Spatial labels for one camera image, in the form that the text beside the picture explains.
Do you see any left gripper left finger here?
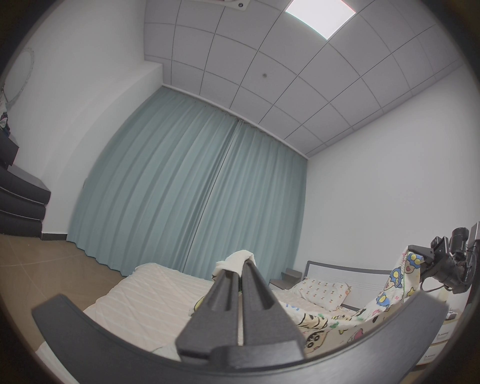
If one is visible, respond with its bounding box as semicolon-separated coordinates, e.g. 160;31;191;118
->
176;269;241;361

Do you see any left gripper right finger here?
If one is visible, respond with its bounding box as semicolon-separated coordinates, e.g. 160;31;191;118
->
242;260;306;357

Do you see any white printed pyjama top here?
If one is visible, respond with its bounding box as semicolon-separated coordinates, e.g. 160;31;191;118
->
191;249;422;357

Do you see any bed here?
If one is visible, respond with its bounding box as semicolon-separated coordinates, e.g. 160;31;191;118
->
35;262;406;362

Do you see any grey bedside table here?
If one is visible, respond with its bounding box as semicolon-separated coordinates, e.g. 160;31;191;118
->
270;268;302;291

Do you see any pale wooden bedside table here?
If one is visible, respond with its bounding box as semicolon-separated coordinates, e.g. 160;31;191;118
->
431;309;457;346

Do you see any white printed pillow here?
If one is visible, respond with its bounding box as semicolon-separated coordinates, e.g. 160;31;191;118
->
290;277;351;312

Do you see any dark grey chest of drawers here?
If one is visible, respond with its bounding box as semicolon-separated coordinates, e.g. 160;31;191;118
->
0;129;51;239

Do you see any ceiling light panel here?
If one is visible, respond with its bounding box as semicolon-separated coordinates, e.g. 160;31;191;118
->
285;0;357;39

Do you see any black cable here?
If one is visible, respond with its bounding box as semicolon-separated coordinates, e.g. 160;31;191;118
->
420;279;451;294

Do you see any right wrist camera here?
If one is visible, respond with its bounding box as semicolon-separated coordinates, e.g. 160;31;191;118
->
431;236;450;257

